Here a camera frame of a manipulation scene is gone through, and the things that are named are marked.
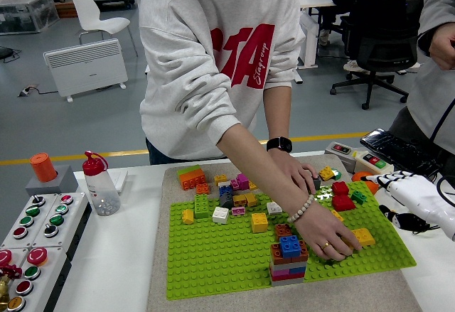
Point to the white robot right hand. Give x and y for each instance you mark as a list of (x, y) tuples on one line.
[(423, 193)]

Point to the person's right hand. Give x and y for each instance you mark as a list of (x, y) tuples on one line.
[(327, 234), (446, 47)]

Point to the person's left hand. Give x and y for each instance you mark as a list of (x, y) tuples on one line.
[(295, 171)]

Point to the yellow curved brick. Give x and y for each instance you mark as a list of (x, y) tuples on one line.
[(364, 236)]

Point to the blue square brick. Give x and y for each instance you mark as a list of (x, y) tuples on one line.
[(290, 246)]

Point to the black plastic-wrapped device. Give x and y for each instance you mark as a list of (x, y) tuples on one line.
[(401, 154)]

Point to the green studded baseplate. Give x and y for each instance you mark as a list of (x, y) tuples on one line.
[(213, 266)]

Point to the person's left forearm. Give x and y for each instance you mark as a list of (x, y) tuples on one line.
[(278, 113)]

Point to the person's right forearm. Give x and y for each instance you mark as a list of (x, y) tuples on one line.
[(263, 170)]

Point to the yellow brick on white base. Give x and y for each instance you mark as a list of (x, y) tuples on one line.
[(337, 215)]

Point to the small yellow brick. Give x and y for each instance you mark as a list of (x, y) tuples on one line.
[(240, 200), (220, 180), (251, 199), (187, 216), (253, 185), (326, 173)]

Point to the white and green brick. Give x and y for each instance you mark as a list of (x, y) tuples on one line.
[(336, 175)]

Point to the white square brick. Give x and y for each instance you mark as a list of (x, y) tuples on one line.
[(220, 215), (273, 208)]

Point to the small brown square brick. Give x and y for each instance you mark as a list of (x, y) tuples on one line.
[(282, 230)]

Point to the small green brick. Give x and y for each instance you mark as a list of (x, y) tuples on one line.
[(359, 197)]

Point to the brown-topped multicolour brick stack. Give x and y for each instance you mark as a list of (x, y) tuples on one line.
[(284, 276)]

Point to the tall yellow square brick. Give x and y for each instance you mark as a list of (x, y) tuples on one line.
[(259, 222)]

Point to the small pink flat brick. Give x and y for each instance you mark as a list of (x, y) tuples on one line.
[(238, 211)]

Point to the small white brick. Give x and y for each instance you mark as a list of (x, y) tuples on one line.
[(224, 184)]

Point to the small blue brick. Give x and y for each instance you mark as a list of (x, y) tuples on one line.
[(225, 191)]

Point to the dark grey slope brick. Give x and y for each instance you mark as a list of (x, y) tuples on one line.
[(226, 202)]

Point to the small orange brick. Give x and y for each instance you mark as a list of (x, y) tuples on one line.
[(202, 189)]

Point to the long green brick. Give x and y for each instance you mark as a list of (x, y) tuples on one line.
[(201, 206)]

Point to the orange and green brick block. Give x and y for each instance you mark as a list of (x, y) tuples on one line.
[(192, 178)]

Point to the black wristwatch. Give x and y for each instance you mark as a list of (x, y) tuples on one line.
[(279, 144)]

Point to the black office chair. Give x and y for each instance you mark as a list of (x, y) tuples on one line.
[(384, 42)]

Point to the orange fruit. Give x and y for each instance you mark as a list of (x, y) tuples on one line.
[(360, 177)]

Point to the cream red-green button box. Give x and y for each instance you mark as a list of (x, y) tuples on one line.
[(362, 164)]

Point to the white box under desk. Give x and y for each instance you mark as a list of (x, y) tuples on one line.
[(309, 42)]

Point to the clear bottle with red cap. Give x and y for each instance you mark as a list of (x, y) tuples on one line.
[(103, 191)]

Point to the grey block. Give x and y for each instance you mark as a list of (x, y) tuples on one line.
[(67, 180)]

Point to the white panel heater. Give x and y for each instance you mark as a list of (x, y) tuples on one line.
[(85, 67)]

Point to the black cart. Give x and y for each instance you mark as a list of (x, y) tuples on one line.
[(117, 4)]

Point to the white plastic chair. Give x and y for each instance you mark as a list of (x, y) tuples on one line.
[(96, 20)]

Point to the orange cylinder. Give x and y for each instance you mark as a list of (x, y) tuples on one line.
[(42, 168)]

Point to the grey emergency-stop button box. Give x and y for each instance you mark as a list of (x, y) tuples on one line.
[(53, 266)]

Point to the grey push-button box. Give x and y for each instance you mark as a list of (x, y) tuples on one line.
[(39, 219)]

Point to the wooden box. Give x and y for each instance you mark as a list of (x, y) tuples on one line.
[(65, 10)]

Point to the black floor stand base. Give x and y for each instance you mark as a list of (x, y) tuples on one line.
[(5, 53)]

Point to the clear storage crate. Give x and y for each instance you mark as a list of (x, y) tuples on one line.
[(25, 10)]

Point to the brass valve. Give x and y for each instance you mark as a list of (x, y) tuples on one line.
[(3, 290)]

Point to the grey switch box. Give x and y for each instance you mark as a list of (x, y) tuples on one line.
[(346, 159)]

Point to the white wall switch plate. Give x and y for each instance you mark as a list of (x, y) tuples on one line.
[(121, 180)]

